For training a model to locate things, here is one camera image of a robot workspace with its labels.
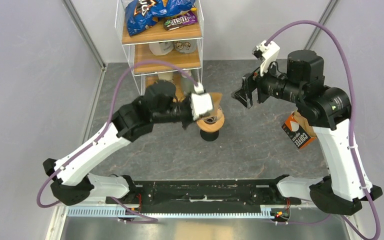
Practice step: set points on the white patterned cup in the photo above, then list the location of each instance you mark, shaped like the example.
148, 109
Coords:
166, 76

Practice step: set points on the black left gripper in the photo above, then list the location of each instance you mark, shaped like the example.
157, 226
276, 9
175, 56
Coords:
187, 100

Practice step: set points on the white cartoon mug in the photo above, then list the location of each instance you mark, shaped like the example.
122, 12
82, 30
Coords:
185, 46

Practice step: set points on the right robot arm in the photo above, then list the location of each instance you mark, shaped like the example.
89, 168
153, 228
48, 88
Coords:
328, 111

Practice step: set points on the blue chips bag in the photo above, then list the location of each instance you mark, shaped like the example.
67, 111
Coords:
141, 15

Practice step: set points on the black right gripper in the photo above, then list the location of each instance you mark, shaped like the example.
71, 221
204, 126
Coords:
244, 94

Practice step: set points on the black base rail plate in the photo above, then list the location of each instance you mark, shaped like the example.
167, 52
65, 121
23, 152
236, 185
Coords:
212, 196

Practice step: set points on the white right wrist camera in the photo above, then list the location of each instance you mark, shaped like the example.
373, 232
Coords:
266, 52

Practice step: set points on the purple candy bag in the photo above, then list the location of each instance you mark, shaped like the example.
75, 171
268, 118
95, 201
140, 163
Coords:
180, 21

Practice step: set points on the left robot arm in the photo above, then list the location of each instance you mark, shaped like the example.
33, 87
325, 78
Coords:
72, 181

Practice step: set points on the green spray bottle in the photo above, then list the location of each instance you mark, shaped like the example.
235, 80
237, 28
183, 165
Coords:
187, 86

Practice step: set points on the white wire wooden shelf rack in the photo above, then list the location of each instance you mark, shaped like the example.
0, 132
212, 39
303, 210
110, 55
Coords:
163, 30

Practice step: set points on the single brown paper filter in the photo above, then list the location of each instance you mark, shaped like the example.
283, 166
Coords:
216, 98

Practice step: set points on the orange coffee filter box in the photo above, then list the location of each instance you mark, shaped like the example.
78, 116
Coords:
296, 133

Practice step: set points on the wooden ring dripper holder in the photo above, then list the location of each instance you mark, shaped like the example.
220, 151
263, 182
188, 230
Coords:
211, 127

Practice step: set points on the brown paper coffee filters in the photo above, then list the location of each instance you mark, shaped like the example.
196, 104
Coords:
302, 121

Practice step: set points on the clear glass dripper cone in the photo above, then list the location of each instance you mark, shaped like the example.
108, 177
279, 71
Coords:
215, 116

